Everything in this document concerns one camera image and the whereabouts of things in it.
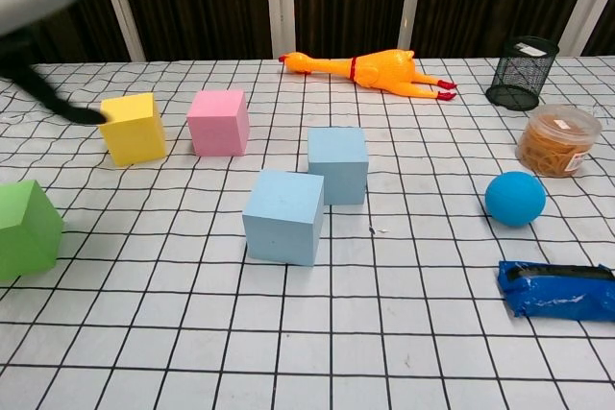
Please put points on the blue ball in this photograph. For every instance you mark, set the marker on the blue ball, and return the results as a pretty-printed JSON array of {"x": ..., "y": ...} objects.
[{"x": 515, "y": 199}]

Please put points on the white black-grid tablecloth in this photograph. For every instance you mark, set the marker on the white black-grid tablecloth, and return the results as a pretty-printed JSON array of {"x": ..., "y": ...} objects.
[{"x": 384, "y": 333}]

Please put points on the green foam cube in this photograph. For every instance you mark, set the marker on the green foam cube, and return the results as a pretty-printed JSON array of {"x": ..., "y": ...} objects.
[{"x": 24, "y": 237}]

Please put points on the orange rubber chicken toy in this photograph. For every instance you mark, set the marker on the orange rubber chicken toy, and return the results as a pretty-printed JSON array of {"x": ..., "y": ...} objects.
[{"x": 384, "y": 69}]

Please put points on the clear jar of rubber bands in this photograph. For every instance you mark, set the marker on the clear jar of rubber bands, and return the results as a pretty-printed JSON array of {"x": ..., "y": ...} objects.
[{"x": 557, "y": 146}]

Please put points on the black mesh pen holder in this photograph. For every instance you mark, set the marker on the black mesh pen holder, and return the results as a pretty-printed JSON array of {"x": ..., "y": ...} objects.
[{"x": 521, "y": 71}]

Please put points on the pink foam cube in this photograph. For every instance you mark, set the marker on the pink foam cube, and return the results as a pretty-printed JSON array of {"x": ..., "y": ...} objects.
[{"x": 216, "y": 127}]

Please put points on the blue snack packet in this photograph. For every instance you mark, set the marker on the blue snack packet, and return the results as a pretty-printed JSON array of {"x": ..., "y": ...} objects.
[{"x": 557, "y": 302}]

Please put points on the light blue foam cube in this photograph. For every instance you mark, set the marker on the light blue foam cube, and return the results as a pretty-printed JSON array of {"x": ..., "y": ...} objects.
[
  {"x": 281, "y": 227},
  {"x": 338, "y": 165}
]

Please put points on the yellow foam cube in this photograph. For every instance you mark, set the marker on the yellow foam cube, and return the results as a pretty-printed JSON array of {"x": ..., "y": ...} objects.
[{"x": 134, "y": 134}]

